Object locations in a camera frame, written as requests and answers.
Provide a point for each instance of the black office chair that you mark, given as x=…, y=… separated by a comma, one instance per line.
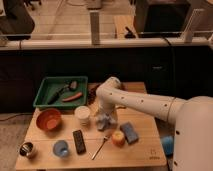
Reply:
x=15, y=21

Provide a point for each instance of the silver metal cup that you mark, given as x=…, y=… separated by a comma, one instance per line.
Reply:
x=27, y=149

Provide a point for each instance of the blue object on floor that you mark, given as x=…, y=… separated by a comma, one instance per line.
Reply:
x=168, y=145

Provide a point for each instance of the black handled brush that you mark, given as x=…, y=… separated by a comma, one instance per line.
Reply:
x=71, y=86

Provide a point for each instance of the wooden table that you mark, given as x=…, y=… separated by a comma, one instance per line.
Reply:
x=146, y=152

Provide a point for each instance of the red yellow apple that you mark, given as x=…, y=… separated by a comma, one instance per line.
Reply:
x=118, y=138

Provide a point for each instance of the orange bowl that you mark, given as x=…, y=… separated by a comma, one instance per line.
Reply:
x=49, y=119

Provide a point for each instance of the green plastic tray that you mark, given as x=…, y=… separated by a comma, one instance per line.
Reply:
x=50, y=85

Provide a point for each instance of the blue sponge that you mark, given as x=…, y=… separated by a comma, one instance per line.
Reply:
x=129, y=132

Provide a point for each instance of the white cup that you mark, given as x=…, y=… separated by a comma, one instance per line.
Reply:
x=82, y=113

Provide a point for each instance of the orange carrot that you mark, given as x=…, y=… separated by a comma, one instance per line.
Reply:
x=73, y=97

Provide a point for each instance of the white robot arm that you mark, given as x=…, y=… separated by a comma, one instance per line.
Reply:
x=193, y=120

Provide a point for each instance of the blue cup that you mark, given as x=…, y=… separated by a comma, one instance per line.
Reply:
x=61, y=148

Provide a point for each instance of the black remote control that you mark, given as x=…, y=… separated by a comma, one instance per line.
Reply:
x=79, y=142

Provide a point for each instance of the light blue towel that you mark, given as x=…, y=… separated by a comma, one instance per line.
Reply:
x=105, y=121

